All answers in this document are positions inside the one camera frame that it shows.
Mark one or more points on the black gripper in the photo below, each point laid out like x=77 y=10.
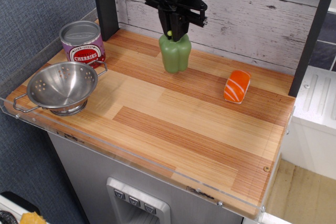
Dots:
x=175 y=15

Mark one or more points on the green toy bell pepper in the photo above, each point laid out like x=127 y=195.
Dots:
x=175 y=54

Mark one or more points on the salmon sushi toy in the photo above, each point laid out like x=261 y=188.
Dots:
x=236 y=86

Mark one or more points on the cherries tin can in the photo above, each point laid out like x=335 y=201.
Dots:
x=82 y=42

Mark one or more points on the small steel colander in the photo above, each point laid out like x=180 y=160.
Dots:
x=63 y=88

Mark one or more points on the white toy sink counter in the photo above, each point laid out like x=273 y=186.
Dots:
x=310 y=139

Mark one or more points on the silver toy fridge cabinet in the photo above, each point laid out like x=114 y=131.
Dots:
x=89 y=171

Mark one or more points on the black left frame post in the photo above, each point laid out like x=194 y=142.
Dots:
x=108 y=18

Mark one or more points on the black frame post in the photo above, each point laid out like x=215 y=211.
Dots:
x=108 y=18
x=314 y=32

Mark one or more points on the black right frame post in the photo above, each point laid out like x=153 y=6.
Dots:
x=314 y=32

